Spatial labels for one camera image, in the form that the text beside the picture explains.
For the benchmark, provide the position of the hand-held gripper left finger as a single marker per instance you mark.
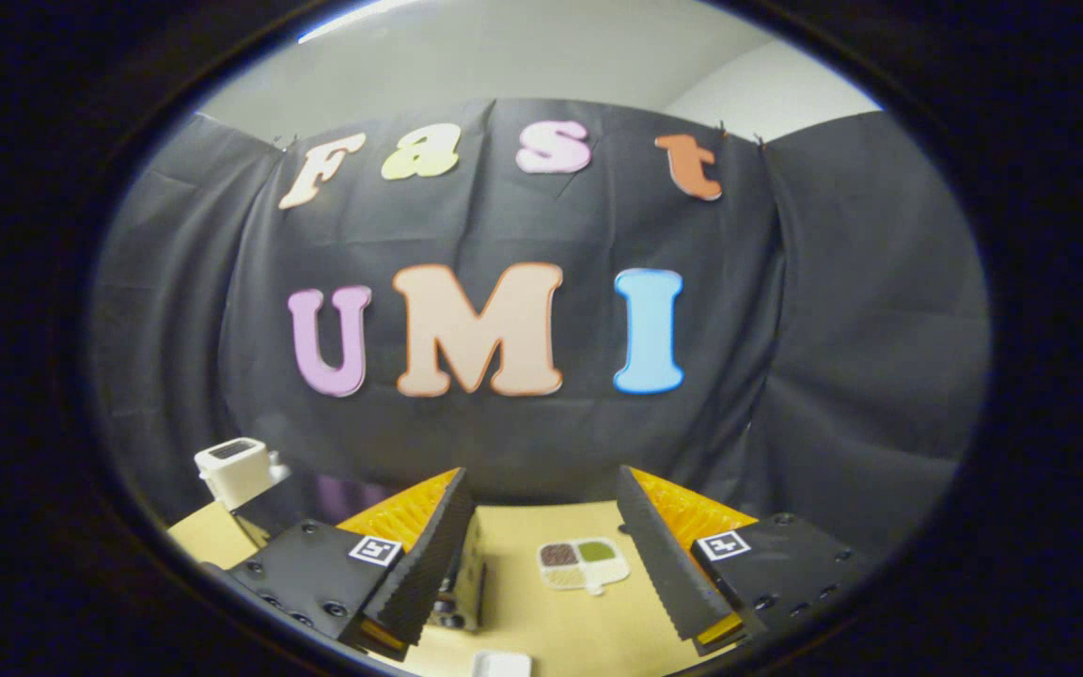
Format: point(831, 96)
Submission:
point(424, 574)

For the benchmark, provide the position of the white divided dish of beans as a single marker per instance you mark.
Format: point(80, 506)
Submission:
point(584, 562)

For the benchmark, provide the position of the small white toaster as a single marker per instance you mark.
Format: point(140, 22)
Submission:
point(236, 470)

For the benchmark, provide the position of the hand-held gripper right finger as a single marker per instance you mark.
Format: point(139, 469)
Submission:
point(659, 564)

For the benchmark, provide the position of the black toaster oven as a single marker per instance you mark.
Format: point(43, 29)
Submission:
point(297, 512)

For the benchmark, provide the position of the white plastic tray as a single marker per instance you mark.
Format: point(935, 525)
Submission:
point(501, 664)

